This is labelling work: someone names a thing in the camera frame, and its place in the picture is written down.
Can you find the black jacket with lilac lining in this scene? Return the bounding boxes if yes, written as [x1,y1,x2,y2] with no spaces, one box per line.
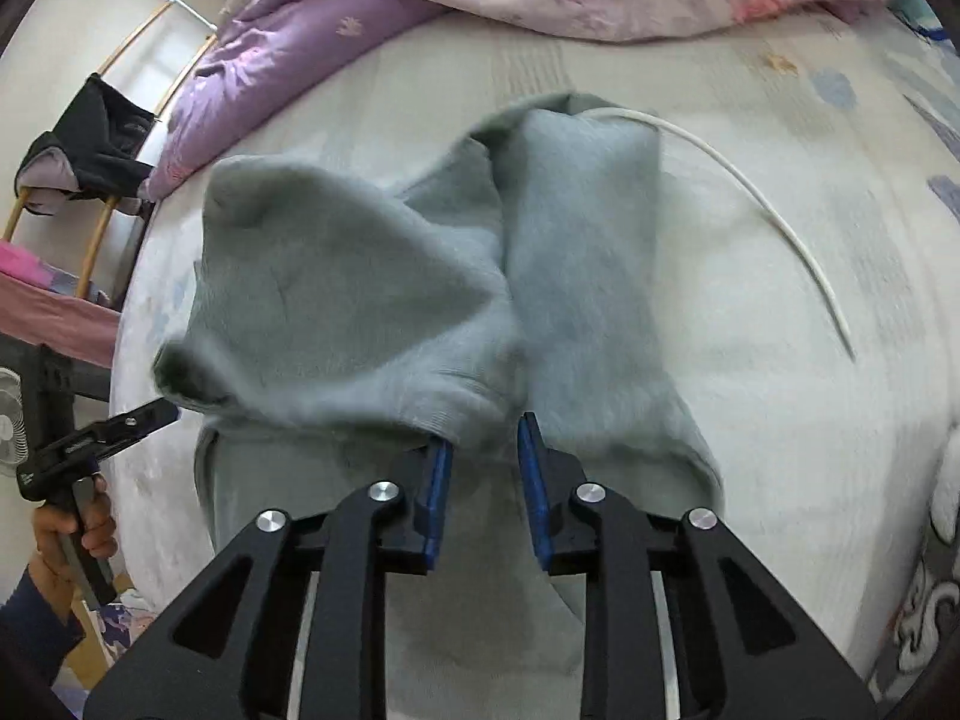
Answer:
[16,73,160,217]

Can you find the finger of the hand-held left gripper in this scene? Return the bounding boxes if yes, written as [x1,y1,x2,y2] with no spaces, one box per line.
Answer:
[94,398,181,456]

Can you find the person's left hand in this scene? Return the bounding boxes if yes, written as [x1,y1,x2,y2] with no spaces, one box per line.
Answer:
[31,490,119,623]

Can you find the pink and grey towel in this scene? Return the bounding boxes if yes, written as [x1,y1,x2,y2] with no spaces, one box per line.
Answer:
[0,240,122,402]

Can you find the bed with pale floral sheet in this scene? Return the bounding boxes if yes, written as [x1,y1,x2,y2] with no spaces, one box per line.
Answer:
[109,11,960,720]

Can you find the white standing fan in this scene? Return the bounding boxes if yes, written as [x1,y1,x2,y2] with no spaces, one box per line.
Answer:
[0,367,31,475]

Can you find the pale teal pillow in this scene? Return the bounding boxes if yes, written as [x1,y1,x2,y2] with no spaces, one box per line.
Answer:
[891,0,957,42]

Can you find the wooden bar clothes rack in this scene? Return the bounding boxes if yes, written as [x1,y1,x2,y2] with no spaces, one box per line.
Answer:
[4,0,220,301]

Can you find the grey printed blanket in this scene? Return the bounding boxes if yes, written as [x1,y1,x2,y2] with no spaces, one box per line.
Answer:
[866,435,960,702]

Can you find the purple printed cloth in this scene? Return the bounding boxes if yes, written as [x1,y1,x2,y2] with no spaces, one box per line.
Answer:
[90,589,160,665]

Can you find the grey-green garment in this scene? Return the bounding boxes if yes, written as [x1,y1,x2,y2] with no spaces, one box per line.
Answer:
[152,90,725,720]

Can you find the person's left forearm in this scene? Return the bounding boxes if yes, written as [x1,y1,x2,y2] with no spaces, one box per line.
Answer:
[0,566,85,687]

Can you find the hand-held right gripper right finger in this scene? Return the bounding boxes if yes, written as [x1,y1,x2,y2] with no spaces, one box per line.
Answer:
[517,412,878,720]

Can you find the white cord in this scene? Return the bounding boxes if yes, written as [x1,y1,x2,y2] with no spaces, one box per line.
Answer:
[581,106,856,361]

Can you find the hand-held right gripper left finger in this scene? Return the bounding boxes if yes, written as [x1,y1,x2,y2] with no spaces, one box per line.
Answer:
[82,439,455,720]

